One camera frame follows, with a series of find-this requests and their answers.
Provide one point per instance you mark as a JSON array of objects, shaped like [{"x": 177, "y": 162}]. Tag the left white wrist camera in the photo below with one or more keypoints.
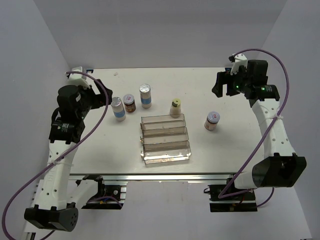
[{"x": 76, "y": 79}]

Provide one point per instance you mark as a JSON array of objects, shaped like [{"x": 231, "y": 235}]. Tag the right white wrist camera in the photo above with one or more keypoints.
[{"x": 237, "y": 60}]

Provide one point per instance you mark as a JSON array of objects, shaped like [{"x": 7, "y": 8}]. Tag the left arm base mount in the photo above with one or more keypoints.
[{"x": 108, "y": 196}]

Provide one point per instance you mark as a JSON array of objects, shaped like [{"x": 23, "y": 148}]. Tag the beige bottle yellow cap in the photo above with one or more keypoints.
[{"x": 175, "y": 109}]

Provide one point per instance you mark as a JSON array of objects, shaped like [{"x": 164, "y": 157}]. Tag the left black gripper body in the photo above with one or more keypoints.
[{"x": 90, "y": 100}]

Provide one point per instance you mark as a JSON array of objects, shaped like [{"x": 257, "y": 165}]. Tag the blue label bottle silver lid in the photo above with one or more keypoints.
[{"x": 118, "y": 109}]

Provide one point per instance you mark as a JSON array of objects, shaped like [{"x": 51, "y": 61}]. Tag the light sauce jar white lid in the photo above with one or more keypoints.
[{"x": 212, "y": 120}]

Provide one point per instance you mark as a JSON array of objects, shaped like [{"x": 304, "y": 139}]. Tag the left blue table sticker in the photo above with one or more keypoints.
[{"x": 89, "y": 71}]

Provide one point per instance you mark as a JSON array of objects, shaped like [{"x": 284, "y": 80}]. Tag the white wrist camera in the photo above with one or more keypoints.
[
  {"x": 237, "y": 60},
  {"x": 76, "y": 79}
]

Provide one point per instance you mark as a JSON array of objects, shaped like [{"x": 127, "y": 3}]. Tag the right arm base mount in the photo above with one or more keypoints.
[{"x": 244, "y": 202}]

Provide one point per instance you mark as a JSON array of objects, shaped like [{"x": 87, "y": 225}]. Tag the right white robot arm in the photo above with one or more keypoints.
[{"x": 281, "y": 166}]

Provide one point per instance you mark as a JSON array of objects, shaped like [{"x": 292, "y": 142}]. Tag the dark sauce jar white lid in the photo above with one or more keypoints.
[{"x": 129, "y": 103}]

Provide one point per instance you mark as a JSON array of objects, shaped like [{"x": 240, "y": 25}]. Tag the tall blue label bottle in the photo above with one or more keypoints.
[{"x": 145, "y": 95}]

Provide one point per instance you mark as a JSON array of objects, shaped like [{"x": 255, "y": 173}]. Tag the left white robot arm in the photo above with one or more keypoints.
[{"x": 54, "y": 209}]

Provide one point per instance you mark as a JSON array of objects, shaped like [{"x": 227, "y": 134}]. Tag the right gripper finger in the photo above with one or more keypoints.
[
  {"x": 230, "y": 82},
  {"x": 218, "y": 86}
]

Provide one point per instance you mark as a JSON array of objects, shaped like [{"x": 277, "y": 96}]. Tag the clear plastic organizer tray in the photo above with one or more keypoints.
[{"x": 164, "y": 139}]

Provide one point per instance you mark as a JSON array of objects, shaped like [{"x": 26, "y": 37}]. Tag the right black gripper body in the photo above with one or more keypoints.
[{"x": 240, "y": 81}]

